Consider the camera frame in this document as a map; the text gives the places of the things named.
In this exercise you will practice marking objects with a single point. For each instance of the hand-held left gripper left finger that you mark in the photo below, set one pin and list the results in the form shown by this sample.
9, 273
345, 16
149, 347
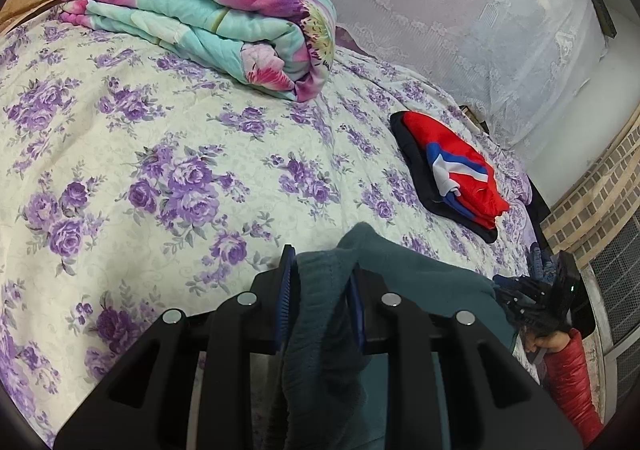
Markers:
286, 295

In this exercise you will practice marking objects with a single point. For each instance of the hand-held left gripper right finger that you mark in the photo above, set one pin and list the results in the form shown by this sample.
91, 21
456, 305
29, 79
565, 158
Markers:
357, 315

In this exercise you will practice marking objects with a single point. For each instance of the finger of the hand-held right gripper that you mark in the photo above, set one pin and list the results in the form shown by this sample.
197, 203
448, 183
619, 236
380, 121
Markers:
510, 287
542, 260

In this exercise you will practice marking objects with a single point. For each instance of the teal pants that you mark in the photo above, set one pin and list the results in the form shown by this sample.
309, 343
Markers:
320, 330

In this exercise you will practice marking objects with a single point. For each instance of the person's right hand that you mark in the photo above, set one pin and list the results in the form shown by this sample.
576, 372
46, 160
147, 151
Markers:
547, 342

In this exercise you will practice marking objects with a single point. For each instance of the grey mesh panel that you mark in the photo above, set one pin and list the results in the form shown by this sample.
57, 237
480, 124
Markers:
617, 275

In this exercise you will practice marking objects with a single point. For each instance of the red blue white folded garment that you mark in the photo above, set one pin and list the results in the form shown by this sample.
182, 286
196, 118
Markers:
460, 170

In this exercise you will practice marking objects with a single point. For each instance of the black folded garment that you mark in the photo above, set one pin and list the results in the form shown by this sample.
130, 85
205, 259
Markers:
415, 165

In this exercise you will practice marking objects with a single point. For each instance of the purple floral bed sheet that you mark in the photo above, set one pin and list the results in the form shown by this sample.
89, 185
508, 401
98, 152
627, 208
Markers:
175, 170

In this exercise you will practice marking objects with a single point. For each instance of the dark curtain trim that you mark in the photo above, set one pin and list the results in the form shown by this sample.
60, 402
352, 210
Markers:
600, 5

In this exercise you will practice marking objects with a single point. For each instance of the white lace curtain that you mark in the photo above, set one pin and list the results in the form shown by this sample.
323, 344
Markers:
425, 15

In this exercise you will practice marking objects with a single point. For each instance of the floral folded quilt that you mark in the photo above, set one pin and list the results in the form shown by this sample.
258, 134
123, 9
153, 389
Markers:
200, 15

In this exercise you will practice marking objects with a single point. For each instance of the wooden bed frame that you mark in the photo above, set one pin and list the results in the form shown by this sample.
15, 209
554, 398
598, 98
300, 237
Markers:
475, 117

